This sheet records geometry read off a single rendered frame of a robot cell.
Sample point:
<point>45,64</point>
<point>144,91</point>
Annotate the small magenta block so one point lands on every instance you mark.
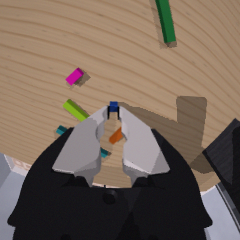
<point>74,76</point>

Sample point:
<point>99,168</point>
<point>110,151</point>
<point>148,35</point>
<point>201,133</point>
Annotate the turquoise rod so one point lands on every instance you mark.
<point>62,129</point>

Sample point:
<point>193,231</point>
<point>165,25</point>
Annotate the small blue cube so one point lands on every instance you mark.
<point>113,106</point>

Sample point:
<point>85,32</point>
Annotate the orange rod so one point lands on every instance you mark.
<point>116,136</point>

